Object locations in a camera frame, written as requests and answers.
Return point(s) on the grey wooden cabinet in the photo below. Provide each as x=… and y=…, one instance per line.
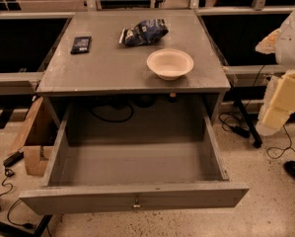
x=109, y=68

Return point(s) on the white paper bowl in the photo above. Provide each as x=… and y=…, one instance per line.
x=169, y=64

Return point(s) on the dark blue rxbar wrapper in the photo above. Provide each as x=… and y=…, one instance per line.
x=81, y=45

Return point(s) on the blue crumpled chip bag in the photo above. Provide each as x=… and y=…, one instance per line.
x=145, y=33

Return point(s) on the black power adapter with cable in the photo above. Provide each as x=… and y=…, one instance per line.
x=234, y=122

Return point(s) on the metal drawer knob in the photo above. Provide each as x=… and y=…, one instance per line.
x=136, y=204

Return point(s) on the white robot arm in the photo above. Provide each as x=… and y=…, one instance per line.
x=281, y=42

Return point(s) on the open grey top drawer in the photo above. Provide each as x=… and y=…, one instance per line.
x=166, y=155

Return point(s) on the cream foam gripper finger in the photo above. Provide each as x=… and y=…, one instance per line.
x=278, y=104

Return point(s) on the black table leg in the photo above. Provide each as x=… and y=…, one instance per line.
x=257, y=140

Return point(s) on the cardboard box on floor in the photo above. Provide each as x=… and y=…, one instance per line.
x=35, y=138

